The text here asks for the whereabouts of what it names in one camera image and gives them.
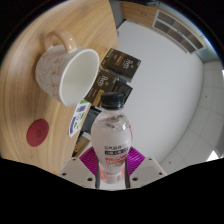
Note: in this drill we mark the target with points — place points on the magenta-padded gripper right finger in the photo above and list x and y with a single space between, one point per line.
149 170

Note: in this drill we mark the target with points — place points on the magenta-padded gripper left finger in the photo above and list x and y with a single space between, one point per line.
76 170

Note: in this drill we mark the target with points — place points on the clear black-capped drink bottle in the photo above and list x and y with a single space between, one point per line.
111 136

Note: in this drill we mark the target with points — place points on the white green purple leaflet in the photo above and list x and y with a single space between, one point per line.
79 118

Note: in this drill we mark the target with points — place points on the flat round red coaster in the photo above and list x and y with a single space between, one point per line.
37 133

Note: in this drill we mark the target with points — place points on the long ceiling light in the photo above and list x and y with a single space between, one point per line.
214 155

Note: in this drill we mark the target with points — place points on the wide brown carton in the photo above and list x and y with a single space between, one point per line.
101 85

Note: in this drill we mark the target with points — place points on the cream patterned ceramic mug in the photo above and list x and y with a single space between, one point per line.
53 71

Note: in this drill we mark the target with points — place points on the tall dark brown carton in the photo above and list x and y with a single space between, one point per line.
121 63

